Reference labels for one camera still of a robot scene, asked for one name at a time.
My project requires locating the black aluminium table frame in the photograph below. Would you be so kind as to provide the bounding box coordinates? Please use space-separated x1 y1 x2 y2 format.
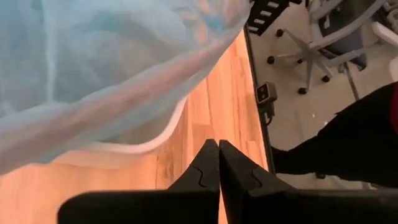
243 26 277 175

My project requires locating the person's leg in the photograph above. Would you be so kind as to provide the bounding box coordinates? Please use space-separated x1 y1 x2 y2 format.
271 82 398 189

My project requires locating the white plastic trash bin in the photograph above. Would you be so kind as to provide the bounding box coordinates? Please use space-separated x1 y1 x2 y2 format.
51 96 188 170

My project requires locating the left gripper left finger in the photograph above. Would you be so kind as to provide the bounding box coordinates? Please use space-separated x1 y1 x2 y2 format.
57 139 221 224

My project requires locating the white chair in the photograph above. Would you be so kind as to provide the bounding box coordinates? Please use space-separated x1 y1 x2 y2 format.
371 21 398 82

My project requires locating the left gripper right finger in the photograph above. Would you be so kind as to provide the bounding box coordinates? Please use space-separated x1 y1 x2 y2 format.
219 139 398 224

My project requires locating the blue trash bag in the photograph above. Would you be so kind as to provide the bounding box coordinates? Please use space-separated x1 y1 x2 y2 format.
0 0 252 175

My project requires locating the black slotted metal bracket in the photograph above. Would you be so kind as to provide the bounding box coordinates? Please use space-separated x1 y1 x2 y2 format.
247 0 303 37

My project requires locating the grey office chair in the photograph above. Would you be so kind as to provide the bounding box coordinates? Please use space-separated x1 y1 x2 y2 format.
266 0 388 95

